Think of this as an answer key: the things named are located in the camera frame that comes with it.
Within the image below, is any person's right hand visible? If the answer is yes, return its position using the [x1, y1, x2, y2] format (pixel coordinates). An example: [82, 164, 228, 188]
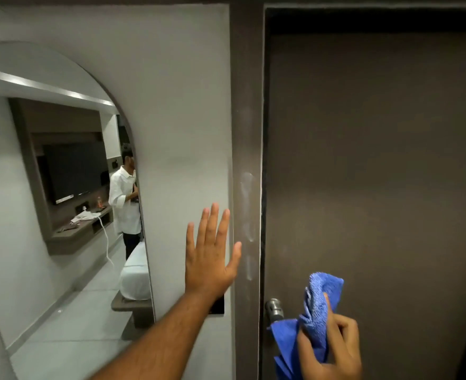
[297, 293, 363, 380]

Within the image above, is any dark brown door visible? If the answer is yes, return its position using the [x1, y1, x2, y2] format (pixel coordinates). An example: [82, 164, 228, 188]
[261, 6, 466, 380]

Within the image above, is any person's left hand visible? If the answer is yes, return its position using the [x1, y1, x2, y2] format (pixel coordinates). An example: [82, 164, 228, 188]
[185, 203, 242, 302]

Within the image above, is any arched wall mirror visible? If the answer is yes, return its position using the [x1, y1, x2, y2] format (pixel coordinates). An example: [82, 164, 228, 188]
[0, 41, 157, 380]

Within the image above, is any silver door knob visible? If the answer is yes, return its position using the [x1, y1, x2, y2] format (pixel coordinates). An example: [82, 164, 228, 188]
[265, 298, 285, 324]

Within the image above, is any person's left forearm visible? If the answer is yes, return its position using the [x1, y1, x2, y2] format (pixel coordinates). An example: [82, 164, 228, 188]
[91, 289, 219, 380]

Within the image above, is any blue microfibre cloth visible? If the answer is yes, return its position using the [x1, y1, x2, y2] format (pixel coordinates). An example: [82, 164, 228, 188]
[267, 272, 345, 380]

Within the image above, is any dark brown door frame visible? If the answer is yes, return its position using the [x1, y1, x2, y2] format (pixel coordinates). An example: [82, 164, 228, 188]
[229, 0, 466, 380]

